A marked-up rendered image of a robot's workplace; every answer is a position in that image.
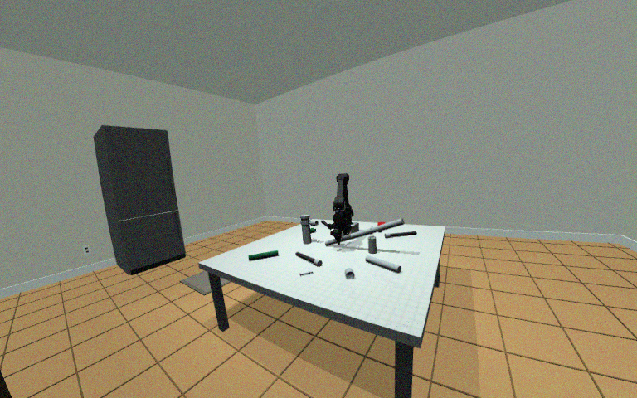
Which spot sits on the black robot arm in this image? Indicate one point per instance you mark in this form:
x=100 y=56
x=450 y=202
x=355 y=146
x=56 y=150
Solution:
x=343 y=209

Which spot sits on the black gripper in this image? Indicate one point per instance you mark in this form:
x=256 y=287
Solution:
x=341 y=227

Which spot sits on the green flat bar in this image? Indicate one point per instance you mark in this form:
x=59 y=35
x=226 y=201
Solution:
x=263 y=255

